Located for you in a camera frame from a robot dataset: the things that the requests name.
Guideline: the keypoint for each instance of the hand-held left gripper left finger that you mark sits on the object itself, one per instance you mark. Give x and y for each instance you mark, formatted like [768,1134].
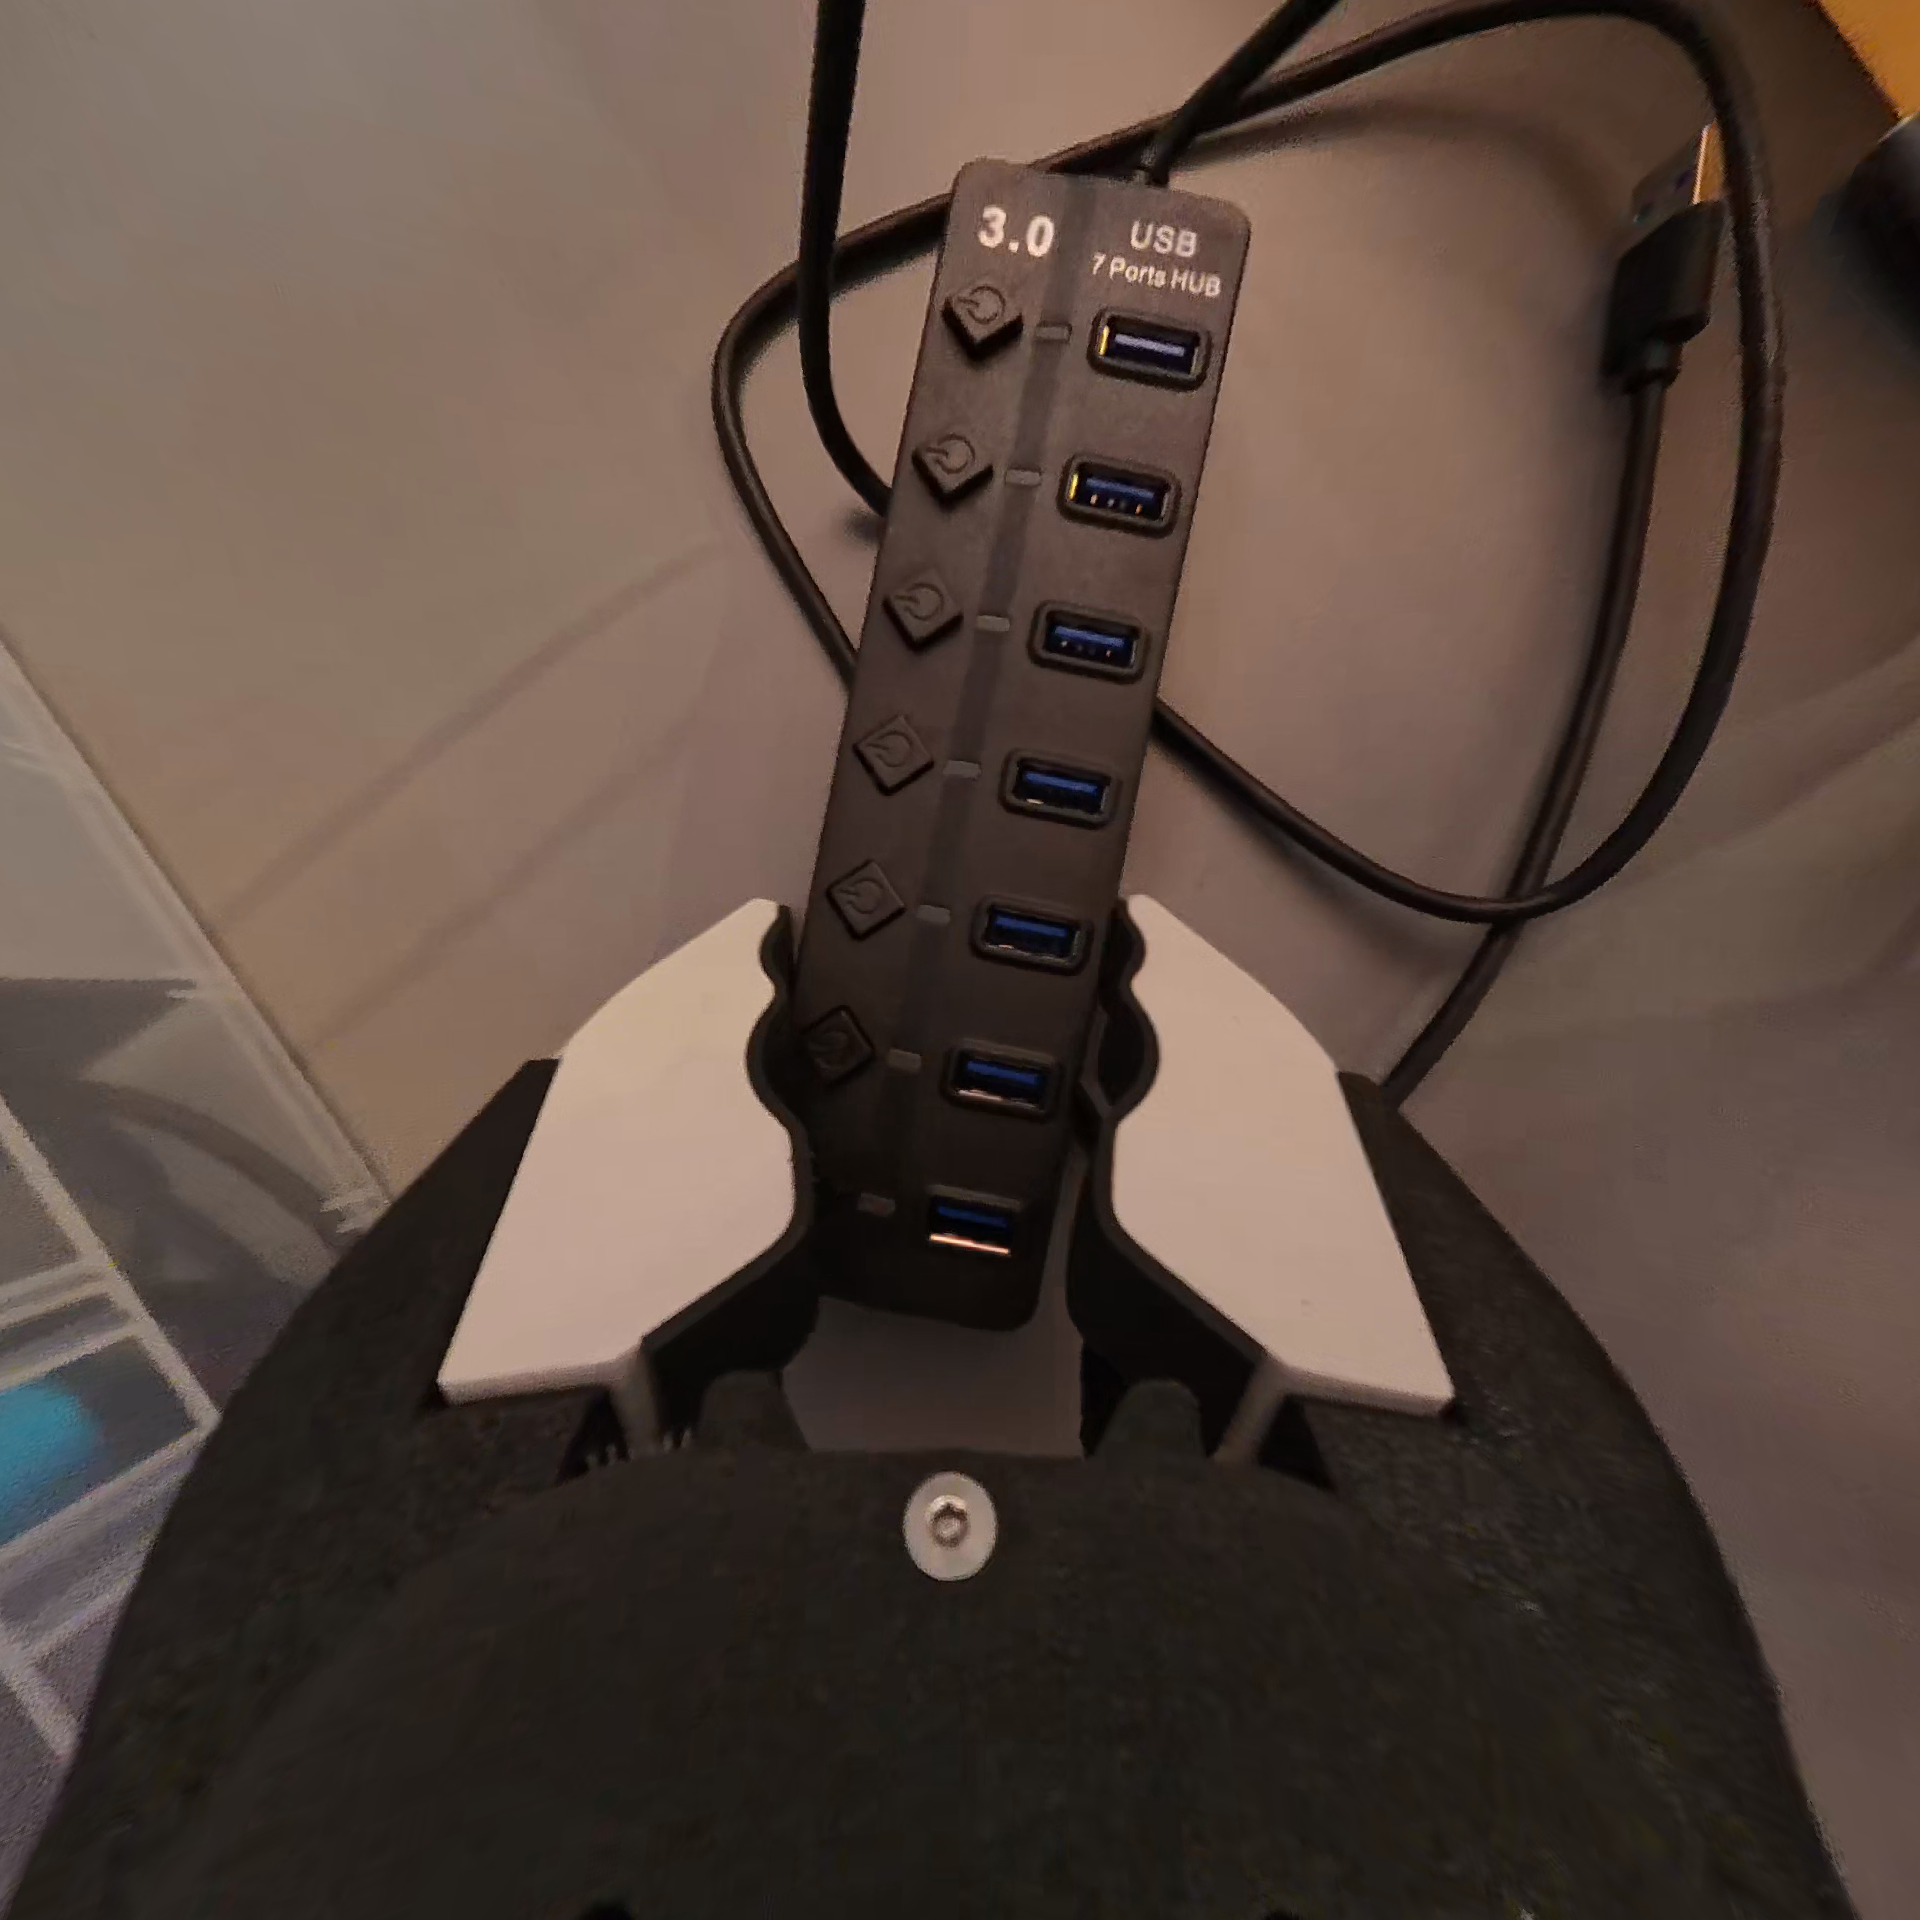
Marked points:
[632,1202]

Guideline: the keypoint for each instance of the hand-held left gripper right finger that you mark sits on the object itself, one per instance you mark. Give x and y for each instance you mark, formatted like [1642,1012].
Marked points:
[1277,1202]

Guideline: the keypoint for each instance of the clear plastic bin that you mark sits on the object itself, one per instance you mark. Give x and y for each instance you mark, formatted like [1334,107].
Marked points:
[122,1202]

